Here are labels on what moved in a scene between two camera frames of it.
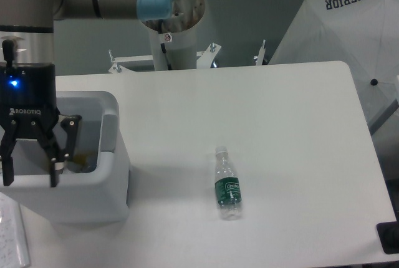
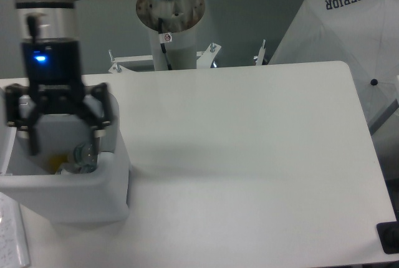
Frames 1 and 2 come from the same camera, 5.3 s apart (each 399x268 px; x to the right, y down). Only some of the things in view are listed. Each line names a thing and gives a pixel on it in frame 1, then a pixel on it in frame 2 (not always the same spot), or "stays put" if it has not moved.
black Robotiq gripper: [28, 101] → [53, 67]
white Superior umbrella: [356, 23] stays put
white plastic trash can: [93, 186] stays put
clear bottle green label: [227, 186] → [85, 159]
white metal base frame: [123, 64] stays put
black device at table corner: [388, 234] stays put
